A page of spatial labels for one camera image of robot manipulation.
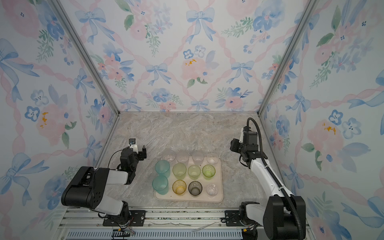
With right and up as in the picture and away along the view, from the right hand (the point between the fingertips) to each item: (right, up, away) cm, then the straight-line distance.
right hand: (235, 141), depth 87 cm
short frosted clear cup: (-21, -11, +6) cm, 25 cm away
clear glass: (-39, -9, +6) cm, 41 cm away
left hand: (-59, -3, +5) cm, 59 cm away
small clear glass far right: (-12, -11, +6) cm, 18 cm away
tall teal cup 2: (-42, -15, -2) cm, 44 cm away
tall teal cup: (-43, -23, -3) cm, 49 cm away
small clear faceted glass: (-14, -26, -5) cm, 30 cm away
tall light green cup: (-32, -18, +1) cm, 37 cm away
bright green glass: (-15, -18, +1) cm, 23 cm away
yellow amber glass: (-32, -25, -3) cm, 41 cm away
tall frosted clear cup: (-31, -10, +6) cm, 33 cm away
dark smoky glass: (-23, -25, -4) cm, 35 cm away
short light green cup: (-24, -18, +3) cm, 30 cm away
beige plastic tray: (-19, -29, -7) cm, 36 cm away
